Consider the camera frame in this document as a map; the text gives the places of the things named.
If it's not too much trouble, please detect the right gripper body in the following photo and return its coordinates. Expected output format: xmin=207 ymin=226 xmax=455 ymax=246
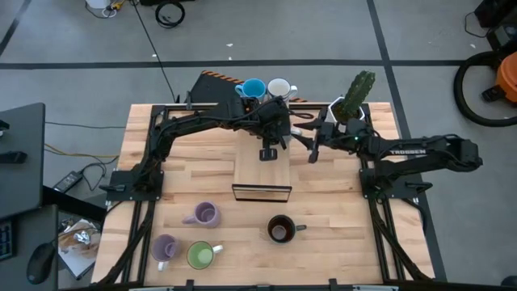
xmin=309 ymin=108 xmax=356 ymax=164

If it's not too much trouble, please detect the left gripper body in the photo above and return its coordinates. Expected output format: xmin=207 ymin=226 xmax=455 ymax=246
xmin=250 ymin=96 xmax=292 ymax=149

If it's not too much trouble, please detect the small white mug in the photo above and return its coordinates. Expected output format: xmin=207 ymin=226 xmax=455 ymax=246
xmin=267 ymin=78 xmax=299 ymax=102

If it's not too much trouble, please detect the blue mug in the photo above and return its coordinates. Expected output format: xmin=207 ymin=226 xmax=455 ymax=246
xmin=234 ymin=78 xmax=267 ymax=103

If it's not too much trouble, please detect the teal and brown glazed mug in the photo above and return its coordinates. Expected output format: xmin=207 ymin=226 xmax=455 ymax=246
xmin=267 ymin=214 xmax=308 ymax=245

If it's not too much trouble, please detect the ribbed lilac mug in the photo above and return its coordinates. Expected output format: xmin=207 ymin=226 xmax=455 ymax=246
xmin=181 ymin=200 xmax=222 ymax=230

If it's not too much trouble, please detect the green mug with white handle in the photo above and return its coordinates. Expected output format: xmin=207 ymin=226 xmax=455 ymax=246
xmin=186 ymin=240 xmax=224 ymax=271

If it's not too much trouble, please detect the smooth lilac mug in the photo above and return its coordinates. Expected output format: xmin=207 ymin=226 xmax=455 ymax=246
xmin=150 ymin=234 xmax=181 ymax=272

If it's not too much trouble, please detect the white hexagonal planter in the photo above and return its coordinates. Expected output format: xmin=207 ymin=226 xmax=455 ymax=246
xmin=327 ymin=95 xmax=367 ymax=124

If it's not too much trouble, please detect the green cactus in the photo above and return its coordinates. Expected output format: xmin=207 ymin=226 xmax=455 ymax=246
xmin=338 ymin=70 xmax=376 ymax=123

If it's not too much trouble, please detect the black panel with orange stripes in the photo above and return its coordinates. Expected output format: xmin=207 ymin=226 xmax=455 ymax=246
xmin=188 ymin=70 xmax=309 ymax=104

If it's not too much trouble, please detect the orange shop vacuum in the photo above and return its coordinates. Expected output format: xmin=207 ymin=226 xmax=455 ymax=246
xmin=481 ymin=51 xmax=517 ymax=103

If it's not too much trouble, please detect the black equipment box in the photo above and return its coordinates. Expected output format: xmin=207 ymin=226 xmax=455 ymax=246
xmin=473 ymin=0 xmax=517 ymax=52

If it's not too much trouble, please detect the black power adapter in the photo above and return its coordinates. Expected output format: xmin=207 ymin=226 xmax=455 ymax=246
xmin=52 ymin=170 xmax=84 ymax=194

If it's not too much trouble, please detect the crumpled foil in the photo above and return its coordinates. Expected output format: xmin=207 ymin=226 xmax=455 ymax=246
xmin=71 ymin=229 xmax=92 ymax=246

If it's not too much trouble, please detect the crumpled brown paper bag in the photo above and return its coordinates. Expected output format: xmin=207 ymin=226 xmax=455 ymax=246
xmin=57 ymin=217 xmax=103 ymax=259

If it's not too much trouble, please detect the white paper sheet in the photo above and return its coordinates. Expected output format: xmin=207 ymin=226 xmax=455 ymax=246
xmin=58 ymin=242 xmax=100 ymax=281

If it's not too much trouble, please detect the small black device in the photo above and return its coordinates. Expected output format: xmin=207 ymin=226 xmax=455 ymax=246
xmin=0 ymin=150 xmax=28 ymax=165

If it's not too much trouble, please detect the dark grey desk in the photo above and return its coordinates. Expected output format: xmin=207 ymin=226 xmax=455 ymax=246
xmin=0 ymin=204 xmax=61 ymax=291

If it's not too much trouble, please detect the black computer mouse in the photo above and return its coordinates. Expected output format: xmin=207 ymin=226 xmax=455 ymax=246
xmin=26 ymin=241 xmax=57 ymax=285

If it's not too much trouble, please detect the black keyboard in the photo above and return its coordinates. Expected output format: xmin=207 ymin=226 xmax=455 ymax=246
xmin=0 ymin=220 xmax=18 ymax=262

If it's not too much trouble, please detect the wooden shelf with black frame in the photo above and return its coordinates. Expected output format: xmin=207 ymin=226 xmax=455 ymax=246
xmin=232 ymin=120 xmax=293 ymax=204

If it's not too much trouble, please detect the black aluminium table frame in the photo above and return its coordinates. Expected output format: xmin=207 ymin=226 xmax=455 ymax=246
xmin=96 ymin=103 xmax=436 ymax=291

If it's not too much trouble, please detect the black vacuum hose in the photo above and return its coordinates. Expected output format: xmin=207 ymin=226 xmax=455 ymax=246
xmin=452 ymin=50 xmax=517 ymax=129

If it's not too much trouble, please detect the long black floor cable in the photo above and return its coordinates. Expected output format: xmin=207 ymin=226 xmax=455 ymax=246
xmin=131 ymin=0 xmax=181 ymax=103

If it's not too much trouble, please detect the coiled black cable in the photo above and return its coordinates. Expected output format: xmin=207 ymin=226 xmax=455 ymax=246
xmin=154 ymin=0 xmax=187 ymax=29

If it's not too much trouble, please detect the yellow cable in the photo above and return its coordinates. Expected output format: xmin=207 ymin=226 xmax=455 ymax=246
xmin=44 ymin=143 xmax=121 ymax=159

